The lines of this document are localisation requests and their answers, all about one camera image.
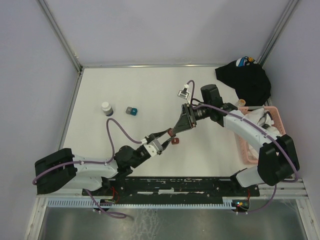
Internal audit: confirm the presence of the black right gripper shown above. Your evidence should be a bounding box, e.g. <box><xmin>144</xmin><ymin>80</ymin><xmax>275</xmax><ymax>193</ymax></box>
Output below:
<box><xmin>172</xmin><ymin>102</ymin><xmax>211</xmax><ymax>134</ymax></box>

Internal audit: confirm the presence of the red Wed pill box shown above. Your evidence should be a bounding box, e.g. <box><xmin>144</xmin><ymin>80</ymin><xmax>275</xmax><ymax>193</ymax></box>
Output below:
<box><xmin>171</xmin><ymin>137</ymin><xmax>180</xmax><ymax>145</ymax></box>

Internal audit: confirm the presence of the red Sat pill box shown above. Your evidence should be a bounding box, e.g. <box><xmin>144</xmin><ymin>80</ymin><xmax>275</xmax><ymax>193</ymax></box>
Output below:
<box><xmin>167</xmin><ymin>128</ymin><xmax>174</xmax><ymax>137</ymax></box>

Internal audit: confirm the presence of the clear pill bottle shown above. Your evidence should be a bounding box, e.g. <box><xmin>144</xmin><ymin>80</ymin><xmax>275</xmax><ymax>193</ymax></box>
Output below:
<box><xmin>234</xmin><ymin>99</ymin><xmax>246</xmax><ymax>108</ymax></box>

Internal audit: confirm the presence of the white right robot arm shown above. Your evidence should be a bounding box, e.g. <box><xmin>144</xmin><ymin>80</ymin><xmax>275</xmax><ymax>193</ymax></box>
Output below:
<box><xmin>171</xmin><ymin>83</ymin><xmax>300</xmax><ymax>196</ymax></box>

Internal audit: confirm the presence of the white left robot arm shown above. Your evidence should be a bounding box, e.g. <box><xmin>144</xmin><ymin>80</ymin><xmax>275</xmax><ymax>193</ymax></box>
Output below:
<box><xmin>32</xmin><ymin>129</ymin><xmax>175</xmax><ymax>195</ymax></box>

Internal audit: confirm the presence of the teal pill box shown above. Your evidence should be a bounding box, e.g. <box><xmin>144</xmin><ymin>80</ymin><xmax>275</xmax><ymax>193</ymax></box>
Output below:
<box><xmin>130</xmin><ymin>107</ymin><xmax>138</xmax><ymax>116</ymax></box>

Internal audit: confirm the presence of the grey pill box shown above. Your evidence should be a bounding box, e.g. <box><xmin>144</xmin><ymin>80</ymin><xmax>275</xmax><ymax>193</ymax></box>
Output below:
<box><xmin>125</xmin><ymin>106</ymin><xmax>132</xmax><ymax>115</ymax></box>

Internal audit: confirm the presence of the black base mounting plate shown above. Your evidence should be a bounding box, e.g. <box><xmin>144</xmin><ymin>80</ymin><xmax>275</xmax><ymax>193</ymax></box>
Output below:
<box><xmin>90</xmin><ymin>176</ymin><xmax>260</xmax><ymax>198</ymax></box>

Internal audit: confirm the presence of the white capped pill bottle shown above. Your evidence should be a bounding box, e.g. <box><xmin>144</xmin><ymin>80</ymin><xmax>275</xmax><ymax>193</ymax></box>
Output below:
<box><xmin>101</xmin><ymin>101</ymin><xmax>114</xmax><ymax>117</ymax></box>

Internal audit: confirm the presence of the pink perforated basket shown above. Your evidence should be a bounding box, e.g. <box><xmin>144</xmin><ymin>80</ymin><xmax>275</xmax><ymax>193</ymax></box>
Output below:
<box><xmin>236</xmin><ymin>106</ymin><xmax>286</xmax><ymax>165</ymax></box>

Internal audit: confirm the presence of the white cloth in basket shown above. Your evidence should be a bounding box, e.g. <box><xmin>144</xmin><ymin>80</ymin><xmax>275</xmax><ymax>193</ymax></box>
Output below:
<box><xmin>245</xmin><ymin>108</ymin><xmax>274</xmax><ymax>130</ymax></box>

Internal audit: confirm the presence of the black cloth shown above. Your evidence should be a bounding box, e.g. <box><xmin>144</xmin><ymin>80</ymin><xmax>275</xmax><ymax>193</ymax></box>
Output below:
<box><xmin>215</xmin><ymin>56</ymin><xmax>271</xmax><ymax>107</ymax></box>

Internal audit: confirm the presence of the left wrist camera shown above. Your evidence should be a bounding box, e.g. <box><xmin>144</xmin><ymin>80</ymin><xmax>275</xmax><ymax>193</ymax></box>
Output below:
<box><xmin>144</xmin><ymin>139</ymin><xmax>162</xmax><ymax>157</ymax></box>

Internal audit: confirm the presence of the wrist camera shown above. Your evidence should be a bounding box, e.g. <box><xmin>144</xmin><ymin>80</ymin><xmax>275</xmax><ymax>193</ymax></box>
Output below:
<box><xmin>144</xmin><ymin>139</ymin><xmax>162</xmax><ymax>157</ymax></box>
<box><xmin>177</xmin><ymin>84</ymin><xmax>192</xmax><ymax>102</ymax></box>

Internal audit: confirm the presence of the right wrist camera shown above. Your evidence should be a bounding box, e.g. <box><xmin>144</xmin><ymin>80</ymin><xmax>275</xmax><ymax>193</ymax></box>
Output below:
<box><xmin>177</xmin><ymin>84</ymin><xmax>192</xmax><ymax>102</ymax></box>

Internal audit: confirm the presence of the light blue cable duct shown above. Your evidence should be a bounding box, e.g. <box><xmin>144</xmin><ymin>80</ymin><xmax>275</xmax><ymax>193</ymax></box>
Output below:
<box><xmin>47</xmin><ymin>198</ymin><xmax>237</xmax><ymax>208</ymax></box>

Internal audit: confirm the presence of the left aluminium corner post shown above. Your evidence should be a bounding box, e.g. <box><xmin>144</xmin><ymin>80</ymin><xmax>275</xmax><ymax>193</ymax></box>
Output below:
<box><xmin>36</xmin><ymin>0</ymin><xmax>83</xmax><ymax>73</ymax></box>

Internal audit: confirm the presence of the aluminium corner post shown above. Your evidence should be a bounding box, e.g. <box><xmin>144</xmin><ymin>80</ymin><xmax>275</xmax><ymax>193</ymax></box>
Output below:
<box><xmin>36</xmin><ymin>0</ymin><xmax>83</xmax><ymax>73</ymax></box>
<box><xmin>257</xmin><ymin>0</ymin><xmax>300</xmax><ymax>66</ymax></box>

